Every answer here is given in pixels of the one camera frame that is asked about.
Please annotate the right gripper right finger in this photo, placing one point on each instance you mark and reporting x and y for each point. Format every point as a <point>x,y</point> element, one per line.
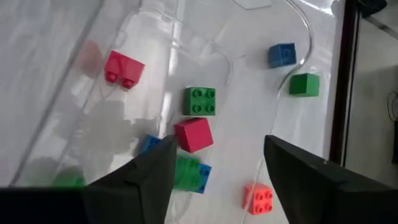
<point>311,193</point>

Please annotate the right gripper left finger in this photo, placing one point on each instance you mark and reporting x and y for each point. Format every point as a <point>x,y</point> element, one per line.
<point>140,193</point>

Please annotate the small green block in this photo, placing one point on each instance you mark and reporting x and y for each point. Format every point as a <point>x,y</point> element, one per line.
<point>199,101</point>
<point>186,172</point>
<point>304,84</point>

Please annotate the small blue block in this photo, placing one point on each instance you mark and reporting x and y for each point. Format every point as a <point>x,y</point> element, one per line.
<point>150,142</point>
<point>282,55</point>
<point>204,175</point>

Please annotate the small orange block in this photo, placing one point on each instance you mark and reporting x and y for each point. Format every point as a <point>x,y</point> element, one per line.
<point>258,199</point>

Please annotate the clear plastic bin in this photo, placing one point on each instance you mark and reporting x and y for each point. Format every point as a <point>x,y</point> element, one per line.
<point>93,140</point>

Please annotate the small red block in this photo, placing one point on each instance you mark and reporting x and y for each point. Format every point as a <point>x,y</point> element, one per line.
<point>194,135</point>
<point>126,67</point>

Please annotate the black aluminium table frame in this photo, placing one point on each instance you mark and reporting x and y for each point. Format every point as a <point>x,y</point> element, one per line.
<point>342,93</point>

